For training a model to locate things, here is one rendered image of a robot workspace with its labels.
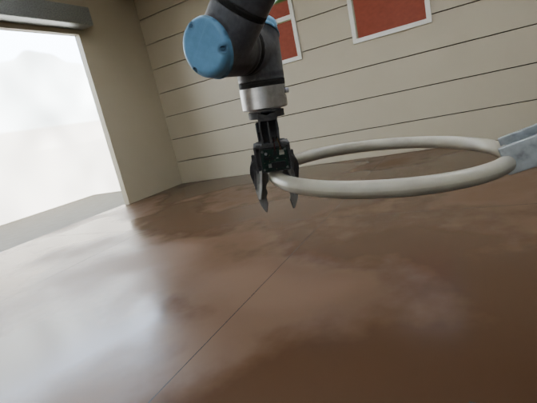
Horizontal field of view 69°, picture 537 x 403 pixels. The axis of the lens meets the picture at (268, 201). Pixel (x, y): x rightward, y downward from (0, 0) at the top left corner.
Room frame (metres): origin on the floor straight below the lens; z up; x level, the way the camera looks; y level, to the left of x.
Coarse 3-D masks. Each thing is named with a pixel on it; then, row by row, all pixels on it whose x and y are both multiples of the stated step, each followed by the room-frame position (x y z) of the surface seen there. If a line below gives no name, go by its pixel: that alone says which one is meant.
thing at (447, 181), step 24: (360, 144) 1.03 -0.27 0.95; (384, 144) 1.01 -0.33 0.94; (408, 144) 0.98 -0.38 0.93; (432, 144) 0.94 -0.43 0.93; (456, 144) 0.89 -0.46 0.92; (480, 144) 0.82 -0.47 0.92; (480, 168) 0.59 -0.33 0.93; (504, 168) 0.60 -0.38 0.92; (312, 192) 0.64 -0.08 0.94; (336, 192) 0.61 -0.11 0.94; (360, 192) 0.59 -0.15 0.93; (384, 192) 0.58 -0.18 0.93; (408, 192) 0.57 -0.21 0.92; (432, 192) 0.57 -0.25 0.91
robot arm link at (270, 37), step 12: (276, 24) 0.78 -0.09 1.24; (264, 36) 0.72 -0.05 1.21; (276, 36) 0.76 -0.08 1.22; (276, 48) 0.76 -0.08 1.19; (264, 60) 0.73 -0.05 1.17; (276, 60) 0.76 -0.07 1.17; (264, 72) 0.74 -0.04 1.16; (276, 72) 0.75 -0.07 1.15; (240, 84) 0.77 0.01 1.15; (252, 84) 0.75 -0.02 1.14; (264, 84) 0.74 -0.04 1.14
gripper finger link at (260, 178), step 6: (258, 174) 0.81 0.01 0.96; (264, 174) 0.81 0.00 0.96; (258, 180) 0.81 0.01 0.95; (264, 180) 0.81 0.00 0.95; (258, 186) 0.81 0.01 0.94; (264, 186) 0.81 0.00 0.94; (258, 192) 0.81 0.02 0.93; (264, 192) 0.81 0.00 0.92; (258, 198) 0.81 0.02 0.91; (264, 198) 0.81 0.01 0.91; (264, 204) 0.81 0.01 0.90
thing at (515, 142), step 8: (528, 128) 0.71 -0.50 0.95; (536, 128) 0.70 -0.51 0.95; (504, 136) 0.73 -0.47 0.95; (512, 136) 0.72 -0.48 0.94; (520, 136) 0.72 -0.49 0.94; (528, 136) 0.71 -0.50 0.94; (536, 136) 0.62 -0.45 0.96; (504, 144) 0.73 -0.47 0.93; (512, 144) 0.63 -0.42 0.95; (520, 144) 0.63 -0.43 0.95; (528, 144) 0.62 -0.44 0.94; (536, 144) 0.62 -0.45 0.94; (504, 152) 0.64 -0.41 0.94; (512, 152) 0.63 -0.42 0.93; (520, 152) 0.63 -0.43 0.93; (528, 152) 0.62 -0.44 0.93; (536, 152) 0.62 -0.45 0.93; (520, 160) 0.63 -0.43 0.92; (528, 160) 0.62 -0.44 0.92; (536, 160) 0.62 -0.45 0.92; (520, 168) 0.63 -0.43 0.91; (528, 168) 0.62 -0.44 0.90
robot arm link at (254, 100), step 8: (256, 88) 0.75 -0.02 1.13; (264, 88) 0.74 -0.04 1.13; (272, 88) 0.75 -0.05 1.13; (280, 88) 0.76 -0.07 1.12; (248, 96) 0.76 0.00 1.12; (256, 96) 0.75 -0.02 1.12; (264, 96) 0.75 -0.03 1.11; (272, 96) 0.75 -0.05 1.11; (280, 96) 0.76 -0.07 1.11; (248, 104) 0.76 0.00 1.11; (256, 104) 0.75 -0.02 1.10; (264, 104) 0.75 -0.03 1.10; (272, 104) 0.75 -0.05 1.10; (280, 104) 0.76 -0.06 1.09; (256, 112) 0.77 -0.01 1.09; (264, 112) 0.76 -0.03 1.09
